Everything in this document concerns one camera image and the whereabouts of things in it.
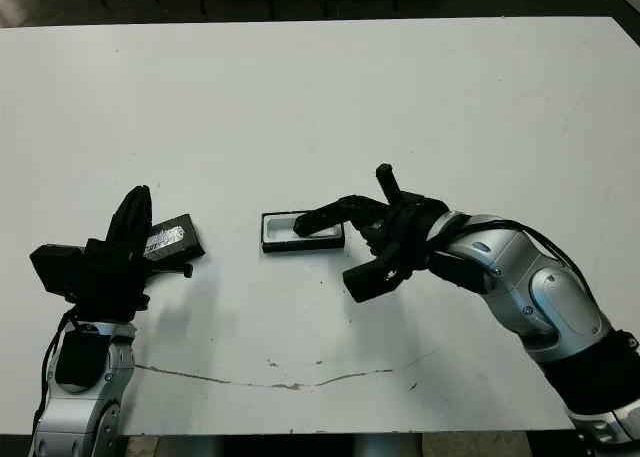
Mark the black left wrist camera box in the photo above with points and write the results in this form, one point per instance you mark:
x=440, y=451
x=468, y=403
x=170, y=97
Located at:
x=60, y=269

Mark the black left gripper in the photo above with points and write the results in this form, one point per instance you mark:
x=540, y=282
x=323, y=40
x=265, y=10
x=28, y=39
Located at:
x=110, y=287

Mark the small black camera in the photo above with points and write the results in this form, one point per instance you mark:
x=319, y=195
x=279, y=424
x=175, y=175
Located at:
x=315, y=223

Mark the black box lid silver print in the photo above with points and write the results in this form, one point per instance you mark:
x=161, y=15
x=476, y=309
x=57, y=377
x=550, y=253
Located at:
x=175, y=239

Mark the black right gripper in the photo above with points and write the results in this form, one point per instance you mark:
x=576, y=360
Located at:
x=412, y=232

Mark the black box base white insert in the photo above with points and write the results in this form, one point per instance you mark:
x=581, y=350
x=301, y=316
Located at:
x=280, y=247

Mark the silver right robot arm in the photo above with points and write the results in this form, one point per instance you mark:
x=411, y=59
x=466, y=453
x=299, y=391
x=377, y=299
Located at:
x=540, y=287

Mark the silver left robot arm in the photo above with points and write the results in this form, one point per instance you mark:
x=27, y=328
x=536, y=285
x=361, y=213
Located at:
x=75, y=412

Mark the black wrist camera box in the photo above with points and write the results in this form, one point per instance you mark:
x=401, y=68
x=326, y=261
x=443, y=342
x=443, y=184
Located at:
x=60, y=269
x=370, y=279

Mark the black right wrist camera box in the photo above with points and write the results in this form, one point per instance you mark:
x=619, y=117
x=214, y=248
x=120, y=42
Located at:
x=370, y=279

